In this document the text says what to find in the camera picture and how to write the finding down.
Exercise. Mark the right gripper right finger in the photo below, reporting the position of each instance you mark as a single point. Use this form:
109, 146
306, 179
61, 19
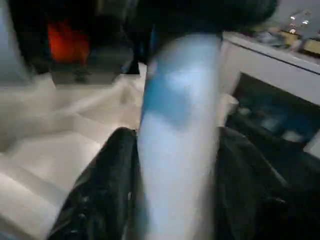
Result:
250, 195

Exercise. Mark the white plastic table leg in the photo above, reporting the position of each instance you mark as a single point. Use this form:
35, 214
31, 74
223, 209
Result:
180, 165

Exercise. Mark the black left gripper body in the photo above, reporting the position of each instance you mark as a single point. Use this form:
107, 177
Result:
100, 45

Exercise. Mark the white plastic table top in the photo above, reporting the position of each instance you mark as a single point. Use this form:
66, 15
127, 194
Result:
60, 150

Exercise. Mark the white glass-door cabinet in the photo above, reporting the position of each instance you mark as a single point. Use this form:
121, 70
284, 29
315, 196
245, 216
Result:
275, 65

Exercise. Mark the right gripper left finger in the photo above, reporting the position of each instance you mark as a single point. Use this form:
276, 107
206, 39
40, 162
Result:
97, 200

